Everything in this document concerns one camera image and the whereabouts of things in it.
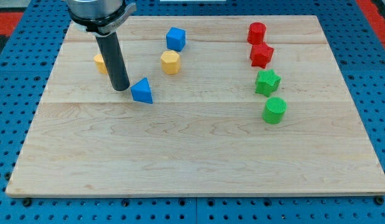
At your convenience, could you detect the green cylinder block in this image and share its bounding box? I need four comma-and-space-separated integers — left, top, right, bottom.
262, 97, 287, 124

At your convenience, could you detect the light wooden board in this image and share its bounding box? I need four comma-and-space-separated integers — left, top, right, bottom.
6, 16, 385, 198

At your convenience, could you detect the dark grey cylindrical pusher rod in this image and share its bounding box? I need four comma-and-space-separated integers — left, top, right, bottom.
96, 32, 130, 91

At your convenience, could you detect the green star block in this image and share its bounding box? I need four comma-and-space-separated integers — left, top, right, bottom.
255, 69, 282, 97

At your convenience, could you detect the blue cube block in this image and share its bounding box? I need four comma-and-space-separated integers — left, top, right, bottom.
165, 27, 186, 52

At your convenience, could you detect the yellow heart block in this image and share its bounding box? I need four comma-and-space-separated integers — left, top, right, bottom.
93, 54, 108, 75

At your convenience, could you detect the red star block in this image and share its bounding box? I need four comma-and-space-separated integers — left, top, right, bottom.
249, 42, 274, 68

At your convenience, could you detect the red cylinder block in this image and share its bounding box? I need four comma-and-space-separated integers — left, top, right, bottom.
247, 22, 266, 45

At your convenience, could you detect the yellow hexagon block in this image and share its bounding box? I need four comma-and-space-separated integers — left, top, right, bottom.
160, 50, 181, 75

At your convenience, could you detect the blue triangle block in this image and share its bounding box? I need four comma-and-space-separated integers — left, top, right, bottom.
131, 78, 153, 104

